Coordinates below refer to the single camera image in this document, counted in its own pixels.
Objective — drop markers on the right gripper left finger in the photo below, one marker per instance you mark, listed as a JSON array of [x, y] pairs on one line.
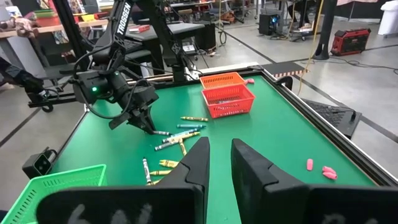
[[140, 205]]

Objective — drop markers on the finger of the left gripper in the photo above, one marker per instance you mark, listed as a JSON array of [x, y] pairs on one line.
[[148, 123], [138, 124]]

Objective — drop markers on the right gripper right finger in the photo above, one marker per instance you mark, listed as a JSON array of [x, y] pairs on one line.
[[280, 202]]

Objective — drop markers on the black crayon grey wrapper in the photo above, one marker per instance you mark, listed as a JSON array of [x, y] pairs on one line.
[[186, 132], [146, 171], [166, 145], [161, 133]]

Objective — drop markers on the yellow crayon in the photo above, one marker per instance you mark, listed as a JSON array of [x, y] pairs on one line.
[[183, 148], [160, 172], [168, 163], [154, 182], [188, 135], [194, 119]]

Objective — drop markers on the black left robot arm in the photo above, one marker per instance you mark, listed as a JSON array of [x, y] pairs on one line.
[[119, 21]]

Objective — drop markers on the pink eraser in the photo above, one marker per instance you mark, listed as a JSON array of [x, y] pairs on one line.
[[249, 81], [328, 170], [330, 175], [310, 164]]

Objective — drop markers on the red book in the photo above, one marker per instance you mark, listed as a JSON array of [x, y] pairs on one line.
[[140, 29]]

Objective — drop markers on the green table mat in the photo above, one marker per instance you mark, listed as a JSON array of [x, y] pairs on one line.
[[280, 130]]

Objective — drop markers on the red plastic basket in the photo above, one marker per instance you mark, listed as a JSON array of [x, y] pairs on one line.
[[228, 105]]

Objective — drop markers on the orange plastic basket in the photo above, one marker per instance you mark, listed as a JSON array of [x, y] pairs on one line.
[[220, 80]]

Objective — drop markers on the black workbench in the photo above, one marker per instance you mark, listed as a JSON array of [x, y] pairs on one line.
[[186, 28]]

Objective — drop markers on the black foam case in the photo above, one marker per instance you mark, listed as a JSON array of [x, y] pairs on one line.
[[332, 116]]

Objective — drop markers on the green plastic basket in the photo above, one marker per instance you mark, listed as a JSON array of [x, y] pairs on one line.
[[37, 189]]

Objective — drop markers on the wooden table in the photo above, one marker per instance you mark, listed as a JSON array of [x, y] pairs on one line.
[[46, 28]]

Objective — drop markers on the black mat striped edge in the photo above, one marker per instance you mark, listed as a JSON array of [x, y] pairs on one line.
[[284, 70]]

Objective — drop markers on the black computer tower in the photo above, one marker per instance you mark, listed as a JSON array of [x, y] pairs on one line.
[[269, 23]]

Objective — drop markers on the red black toolbox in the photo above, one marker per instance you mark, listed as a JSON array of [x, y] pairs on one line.
[[350, 42]]

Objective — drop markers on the white bin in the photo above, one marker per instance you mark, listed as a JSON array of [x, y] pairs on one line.
[[388, 17]]

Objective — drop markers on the black aluminium table frame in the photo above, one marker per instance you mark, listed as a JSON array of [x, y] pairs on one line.
[[342, 141]]

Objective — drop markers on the black table-level camera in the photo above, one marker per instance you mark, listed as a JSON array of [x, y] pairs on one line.
[[40, 164]]

